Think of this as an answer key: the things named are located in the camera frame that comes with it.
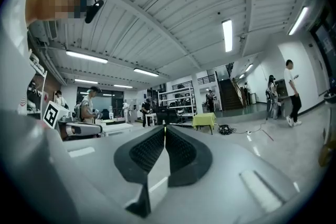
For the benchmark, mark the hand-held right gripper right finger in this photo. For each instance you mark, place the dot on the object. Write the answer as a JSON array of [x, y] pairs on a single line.
[[189, 162]]

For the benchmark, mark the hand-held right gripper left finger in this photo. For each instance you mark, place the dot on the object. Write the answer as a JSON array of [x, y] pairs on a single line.
[[131, 160]]

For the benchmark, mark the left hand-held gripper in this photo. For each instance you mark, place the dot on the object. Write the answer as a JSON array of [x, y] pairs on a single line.
[[78, 129]]

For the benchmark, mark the white table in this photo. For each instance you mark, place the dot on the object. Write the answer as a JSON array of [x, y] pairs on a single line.
[[118, 127]]

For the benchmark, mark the yellow tablecloth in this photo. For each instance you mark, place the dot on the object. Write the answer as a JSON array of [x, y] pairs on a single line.
[[204, 119]]

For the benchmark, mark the ceiling tube light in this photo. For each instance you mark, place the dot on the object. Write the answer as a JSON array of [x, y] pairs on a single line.
[[86, 81], [86, 57], [298, 21], [146, 72], [123, 86], [227, 35]]

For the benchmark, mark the black office chair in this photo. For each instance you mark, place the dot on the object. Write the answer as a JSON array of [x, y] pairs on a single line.
[[170, 115]]

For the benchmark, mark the white storage shelf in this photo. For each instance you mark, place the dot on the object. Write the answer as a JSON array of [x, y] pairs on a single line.
[[36, 91]]

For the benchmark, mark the white shelf rack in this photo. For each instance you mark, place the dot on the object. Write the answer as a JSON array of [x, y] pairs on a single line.
[[178, 98]]

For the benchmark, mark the dark staircase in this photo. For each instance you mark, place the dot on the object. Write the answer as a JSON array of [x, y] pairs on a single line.
[[230, 94]]

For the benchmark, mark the person's white shirt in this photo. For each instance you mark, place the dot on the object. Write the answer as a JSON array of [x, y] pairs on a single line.
[[10, 60]]

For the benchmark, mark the dark door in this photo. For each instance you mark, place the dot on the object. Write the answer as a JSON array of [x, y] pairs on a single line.
[[325, 42]]

